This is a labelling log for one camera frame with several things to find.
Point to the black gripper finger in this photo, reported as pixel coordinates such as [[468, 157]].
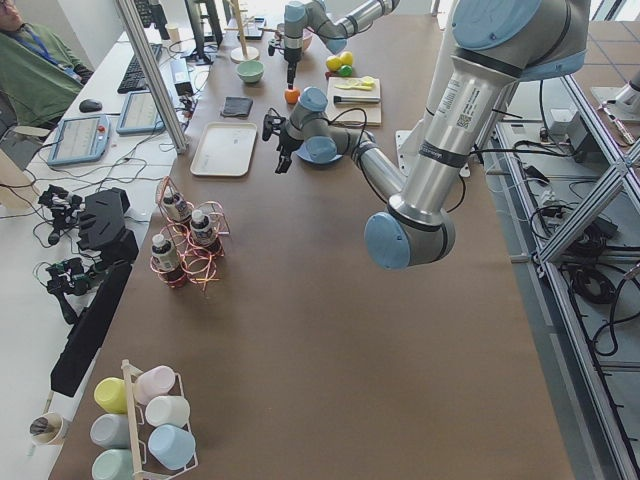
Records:
[[289, 76], [293, 68], [286, 165], [281, 165]]

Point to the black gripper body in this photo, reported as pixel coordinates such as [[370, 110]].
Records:
[[287, 141], [291, 58]]

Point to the orange fruit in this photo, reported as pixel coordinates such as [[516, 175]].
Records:
[[291, 95]]

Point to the blue round plate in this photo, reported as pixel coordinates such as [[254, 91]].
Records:
[[322, 158]]

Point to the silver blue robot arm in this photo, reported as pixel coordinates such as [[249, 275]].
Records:
[[312, 15], [488, 46]]

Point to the pink bowl of ice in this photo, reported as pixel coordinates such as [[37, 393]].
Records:
[[307, 39]]

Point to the light green bowl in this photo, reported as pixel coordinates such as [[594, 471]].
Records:
[[250, 72]]

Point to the lower yellow lemon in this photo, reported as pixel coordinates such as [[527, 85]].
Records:
[[333, 63]]

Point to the yellow lemon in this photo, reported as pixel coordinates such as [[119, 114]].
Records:
[[333, 63], [346, 58]]

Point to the wooden cup stand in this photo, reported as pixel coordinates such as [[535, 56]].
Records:
[[244, 52]]

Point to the green lime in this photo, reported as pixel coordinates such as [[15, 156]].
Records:
[[345, 71]]

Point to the steel muddler black tip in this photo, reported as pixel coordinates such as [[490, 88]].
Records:
[[361, 100]]

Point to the upper yellow lemon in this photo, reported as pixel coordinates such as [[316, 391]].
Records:
[[346, 58]]

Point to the cream rabbit tray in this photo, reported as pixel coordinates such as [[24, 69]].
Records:
[[225, 149]]

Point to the wooden cutting board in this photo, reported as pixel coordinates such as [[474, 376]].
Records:
[[349, 113]]

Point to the grey folded cloth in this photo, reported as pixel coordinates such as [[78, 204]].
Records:
[[236, 107]]

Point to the thick lemon half slice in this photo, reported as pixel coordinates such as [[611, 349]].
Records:
[[367, 81]]

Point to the top drink bottle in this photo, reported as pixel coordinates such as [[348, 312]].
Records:
[[177, 209]]

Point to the right teach pendant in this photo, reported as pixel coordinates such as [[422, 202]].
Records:
[[139, 115]]

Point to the teach pendant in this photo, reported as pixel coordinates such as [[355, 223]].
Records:
[[80, 140], [139, 115]]

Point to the black keyboard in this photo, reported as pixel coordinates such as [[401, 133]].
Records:
[[133, 79]]

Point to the black computer mouse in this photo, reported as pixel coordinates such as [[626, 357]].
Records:
[[90, 105]]

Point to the left teach pendant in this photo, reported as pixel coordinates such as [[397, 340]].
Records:
[[80, 140]]

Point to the person in green jacket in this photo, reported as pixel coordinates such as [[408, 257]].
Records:
[[40, 75]]

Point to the pink plastic cup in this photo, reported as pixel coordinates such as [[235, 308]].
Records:
[[153, 383]]

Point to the white cup rack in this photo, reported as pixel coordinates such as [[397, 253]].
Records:
[[145, 465]]

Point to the white plastic cup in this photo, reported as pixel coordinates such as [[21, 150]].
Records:
[[165, 409]]

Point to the yellow plastic cup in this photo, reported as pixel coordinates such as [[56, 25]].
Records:
[[110, 395]]

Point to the blue plastic cup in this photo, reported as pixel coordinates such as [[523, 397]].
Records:
[[172, 446]]

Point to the grey plastic cup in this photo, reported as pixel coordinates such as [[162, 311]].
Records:
[[111, 431]]

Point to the mint plastic cup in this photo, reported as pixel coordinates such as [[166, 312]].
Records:
[[113, 464]]

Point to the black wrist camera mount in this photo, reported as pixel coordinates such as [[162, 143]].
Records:
[[272, 126], [276, 45]]

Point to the copper wire bottle rack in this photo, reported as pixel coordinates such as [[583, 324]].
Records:
[[198, 263]]

